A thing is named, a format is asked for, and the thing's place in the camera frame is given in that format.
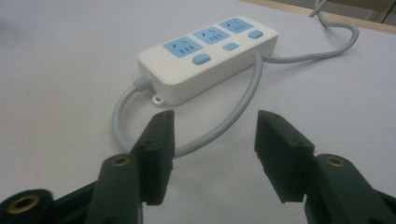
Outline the grey power strip cable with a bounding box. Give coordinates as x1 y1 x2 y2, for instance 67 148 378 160
111 0 360 160

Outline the white blue power strip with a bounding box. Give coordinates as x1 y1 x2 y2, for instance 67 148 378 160
135 16 279 107

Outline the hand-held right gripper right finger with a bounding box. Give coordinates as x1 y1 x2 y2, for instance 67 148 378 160
254 109 396 224

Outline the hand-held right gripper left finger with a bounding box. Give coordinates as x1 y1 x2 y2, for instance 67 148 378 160
84 109 176 224

